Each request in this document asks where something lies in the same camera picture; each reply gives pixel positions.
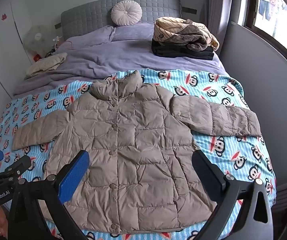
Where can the hanging blue jeans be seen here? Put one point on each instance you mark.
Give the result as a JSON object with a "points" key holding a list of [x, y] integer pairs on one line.
{"points": [[265, 6]]}

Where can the round pleated cream cushion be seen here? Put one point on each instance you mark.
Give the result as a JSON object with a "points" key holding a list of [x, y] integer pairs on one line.
{"points": [[126, 13]]}

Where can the grey quilted bed headboard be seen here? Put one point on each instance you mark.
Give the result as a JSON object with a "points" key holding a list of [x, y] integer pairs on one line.
{"points": [[148, 7]]}

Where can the brown fleece garment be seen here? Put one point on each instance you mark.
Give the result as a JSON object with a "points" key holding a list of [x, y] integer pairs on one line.
{"points": [[193, 40]]}

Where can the cream quilted jacket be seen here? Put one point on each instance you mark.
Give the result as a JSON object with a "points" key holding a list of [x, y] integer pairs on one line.
{"points": [[47, 63]]}

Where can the white standing fan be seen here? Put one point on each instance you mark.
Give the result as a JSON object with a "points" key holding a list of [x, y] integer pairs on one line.
{"points": [[37, 38]]}

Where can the beige striped garment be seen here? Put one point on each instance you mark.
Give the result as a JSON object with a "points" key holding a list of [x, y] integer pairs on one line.
{"points": [[166, 28]]}

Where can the black folded clothes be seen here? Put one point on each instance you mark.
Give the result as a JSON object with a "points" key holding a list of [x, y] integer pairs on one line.
{"points": [[173, 51]]}

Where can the small white gadget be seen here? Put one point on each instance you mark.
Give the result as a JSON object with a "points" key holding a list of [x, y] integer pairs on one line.
{"points": [[56, 42]]}

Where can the purple duvet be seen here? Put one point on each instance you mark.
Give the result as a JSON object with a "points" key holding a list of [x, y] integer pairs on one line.
{"points": [[123, 55]]}

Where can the red wall decal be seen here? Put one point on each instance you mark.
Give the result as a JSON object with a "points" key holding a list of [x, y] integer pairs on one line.
{"points": [[4, 17]]}

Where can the blue monkey print blanket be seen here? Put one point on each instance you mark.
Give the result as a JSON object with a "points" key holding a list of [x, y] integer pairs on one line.
{"points": [[233, 155]]}

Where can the person's left hand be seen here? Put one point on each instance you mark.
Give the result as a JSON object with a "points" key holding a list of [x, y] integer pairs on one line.
{"points": [[2, 220]]}

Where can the purple pillow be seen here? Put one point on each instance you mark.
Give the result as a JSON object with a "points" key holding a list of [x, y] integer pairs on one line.
{"points": [[133, 32]]}

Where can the grey curtain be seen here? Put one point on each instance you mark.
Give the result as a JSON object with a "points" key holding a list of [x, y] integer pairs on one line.
{"points": [[219, 12]]}

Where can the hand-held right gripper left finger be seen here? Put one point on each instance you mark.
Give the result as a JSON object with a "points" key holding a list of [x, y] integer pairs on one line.
{"points": [[74, 173]]}

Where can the dark framed window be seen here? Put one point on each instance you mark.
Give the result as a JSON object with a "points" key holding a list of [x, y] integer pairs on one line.
{"points": [[278, 12]]}

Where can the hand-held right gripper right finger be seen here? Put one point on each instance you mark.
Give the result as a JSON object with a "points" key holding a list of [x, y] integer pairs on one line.
{"points": [[207, 177]]}

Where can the taupe puffer jacket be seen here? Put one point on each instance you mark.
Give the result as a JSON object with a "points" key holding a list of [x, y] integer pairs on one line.
{"points": [[133, 140]]}

